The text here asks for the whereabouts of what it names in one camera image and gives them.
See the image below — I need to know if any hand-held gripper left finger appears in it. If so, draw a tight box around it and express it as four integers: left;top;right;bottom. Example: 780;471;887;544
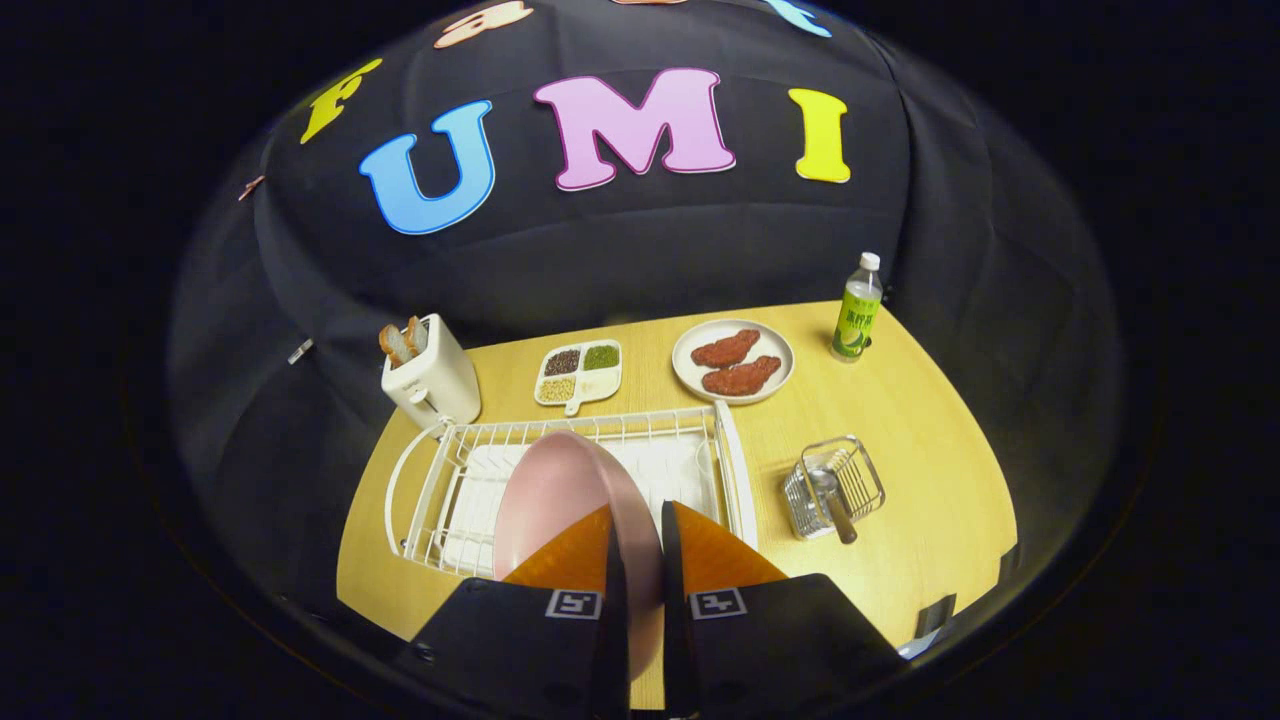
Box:
400;505;633;716

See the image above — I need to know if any green label drink bottle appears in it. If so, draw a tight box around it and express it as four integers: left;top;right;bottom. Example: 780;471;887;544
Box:
830;252;885;363

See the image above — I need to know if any red-brown meat piece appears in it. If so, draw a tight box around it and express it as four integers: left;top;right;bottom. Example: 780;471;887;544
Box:
690;329;762;369
701;355;783;397

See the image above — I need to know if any white divided dish with beans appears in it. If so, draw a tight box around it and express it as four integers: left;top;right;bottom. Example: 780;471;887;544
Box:
534;339;623;417

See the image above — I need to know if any metal spoon with dark handle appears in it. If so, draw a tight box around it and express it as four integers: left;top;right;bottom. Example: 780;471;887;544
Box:
812;468;859;546

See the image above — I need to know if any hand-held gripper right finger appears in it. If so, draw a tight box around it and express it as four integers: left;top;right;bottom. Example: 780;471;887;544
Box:
660;500;906;719

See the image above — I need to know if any pink plate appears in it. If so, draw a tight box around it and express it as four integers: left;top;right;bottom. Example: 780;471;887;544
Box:
492;430;666;691

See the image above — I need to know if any white round plate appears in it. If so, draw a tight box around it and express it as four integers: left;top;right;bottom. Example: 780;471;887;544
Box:
671;318;796;405

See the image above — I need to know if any white toaster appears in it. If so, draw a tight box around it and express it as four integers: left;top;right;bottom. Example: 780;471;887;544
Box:
380;313;483;431

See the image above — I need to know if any metal wire basket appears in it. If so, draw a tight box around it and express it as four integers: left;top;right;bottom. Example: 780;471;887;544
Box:
783;435;887;542

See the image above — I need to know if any black backdrop cloth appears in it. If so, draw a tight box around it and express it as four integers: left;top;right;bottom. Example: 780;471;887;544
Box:
168;0;1116;641

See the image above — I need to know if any white wire dish rack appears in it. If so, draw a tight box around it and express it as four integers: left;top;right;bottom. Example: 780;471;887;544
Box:
385;400;759;579

